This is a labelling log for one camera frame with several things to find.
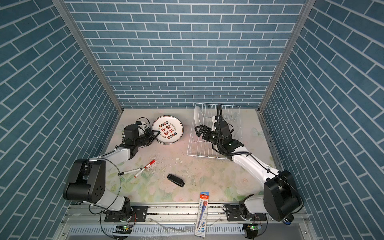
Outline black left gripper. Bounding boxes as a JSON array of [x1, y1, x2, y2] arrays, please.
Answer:
[[133, 128, 160, 148]]

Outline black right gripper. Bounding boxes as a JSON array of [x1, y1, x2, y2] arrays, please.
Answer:
[[196, 123, 224, 147]]

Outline white plate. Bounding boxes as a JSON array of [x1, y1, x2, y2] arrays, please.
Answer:
[[152, 115, 184, 145], [194, 106, 204, 127]]

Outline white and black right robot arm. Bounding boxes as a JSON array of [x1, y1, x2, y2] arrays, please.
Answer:
[[194, 120, 303, 225]]

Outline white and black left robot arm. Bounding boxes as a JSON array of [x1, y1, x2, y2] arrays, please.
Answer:
[[63, 121, 160, 222]]

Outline red and white marker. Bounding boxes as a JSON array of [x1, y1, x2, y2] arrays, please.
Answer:
[[118, 160, 156, 178]]

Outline black stapler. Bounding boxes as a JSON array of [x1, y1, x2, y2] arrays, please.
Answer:
[[167, 174, 185, 188]]

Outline blue and black handheld tool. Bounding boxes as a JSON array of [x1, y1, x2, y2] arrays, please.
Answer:
[[283, 216, 294, 226]]

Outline white wire dish rack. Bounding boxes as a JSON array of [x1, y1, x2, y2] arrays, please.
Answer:
[[187, 103, 249, 160]]

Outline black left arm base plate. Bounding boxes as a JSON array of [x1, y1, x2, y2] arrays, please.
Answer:
[[105, 206, 148, 223]]

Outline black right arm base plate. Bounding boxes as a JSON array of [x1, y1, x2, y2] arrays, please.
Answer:
[[222, 204, 267, 222]]

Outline aluminium front rail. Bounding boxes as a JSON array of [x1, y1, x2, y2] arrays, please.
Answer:
[[61, 202, 310, 226]]

